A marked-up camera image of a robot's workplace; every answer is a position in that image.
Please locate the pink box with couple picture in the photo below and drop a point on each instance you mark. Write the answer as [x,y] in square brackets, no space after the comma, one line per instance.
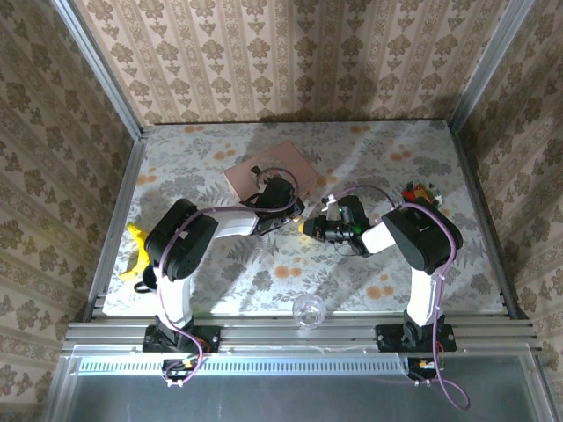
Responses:
[290,160]

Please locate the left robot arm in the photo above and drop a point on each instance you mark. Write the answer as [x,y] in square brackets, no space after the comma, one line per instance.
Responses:
[180,246]

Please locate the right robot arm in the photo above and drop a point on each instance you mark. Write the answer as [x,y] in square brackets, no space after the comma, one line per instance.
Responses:
[422,246]

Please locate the red foil candy wrapper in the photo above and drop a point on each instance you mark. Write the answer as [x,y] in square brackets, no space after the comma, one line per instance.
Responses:
[409,194]

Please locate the yellow green candy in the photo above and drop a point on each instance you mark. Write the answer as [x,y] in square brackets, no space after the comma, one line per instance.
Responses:
[421,190]

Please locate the clear glass cup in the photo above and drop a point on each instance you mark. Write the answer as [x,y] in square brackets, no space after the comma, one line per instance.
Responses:
[309,312]

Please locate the leaf pattern bowl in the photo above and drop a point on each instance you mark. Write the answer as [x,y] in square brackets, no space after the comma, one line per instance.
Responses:
[433,193]

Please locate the yellow plastic object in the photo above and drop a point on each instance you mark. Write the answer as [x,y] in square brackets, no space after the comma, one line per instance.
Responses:
[138,255]

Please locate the right black connector block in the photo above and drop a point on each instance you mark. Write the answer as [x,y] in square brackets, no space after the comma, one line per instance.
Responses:
[418,365]

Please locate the black connector block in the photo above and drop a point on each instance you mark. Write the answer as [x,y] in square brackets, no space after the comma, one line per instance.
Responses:
[418,365]
[176,365]

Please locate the grey metal sheet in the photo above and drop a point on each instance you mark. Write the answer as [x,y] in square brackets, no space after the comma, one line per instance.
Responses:
[286,400]

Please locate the left black connector block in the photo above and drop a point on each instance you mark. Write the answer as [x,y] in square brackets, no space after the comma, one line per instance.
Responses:
[176,365]

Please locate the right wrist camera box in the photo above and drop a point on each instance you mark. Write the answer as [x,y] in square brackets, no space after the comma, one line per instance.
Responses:
[329,205]

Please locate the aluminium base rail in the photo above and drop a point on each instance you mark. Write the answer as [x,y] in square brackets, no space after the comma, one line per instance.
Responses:
[272,336]

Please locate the right black mount plate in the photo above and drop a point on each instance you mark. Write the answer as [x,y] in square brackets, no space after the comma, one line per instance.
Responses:
[389,338]

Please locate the black mount plate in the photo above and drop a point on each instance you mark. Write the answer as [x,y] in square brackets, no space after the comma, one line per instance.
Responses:
[206,339]
[389,338]

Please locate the left black mount plate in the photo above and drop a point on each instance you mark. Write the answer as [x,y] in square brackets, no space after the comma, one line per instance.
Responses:
[206,339]

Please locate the left aluminium side rail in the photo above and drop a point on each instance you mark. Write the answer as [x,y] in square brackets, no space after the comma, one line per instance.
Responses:
[119,211]

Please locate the right aluminium corner post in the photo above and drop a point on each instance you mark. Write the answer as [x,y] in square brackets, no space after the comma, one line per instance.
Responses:
[488,61]

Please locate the aluminium corner post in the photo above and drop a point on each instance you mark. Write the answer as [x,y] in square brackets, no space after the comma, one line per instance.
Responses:
[488,61]
[101,70]

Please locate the left aluminium corner post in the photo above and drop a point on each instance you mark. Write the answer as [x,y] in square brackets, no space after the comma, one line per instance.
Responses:
[101,70]

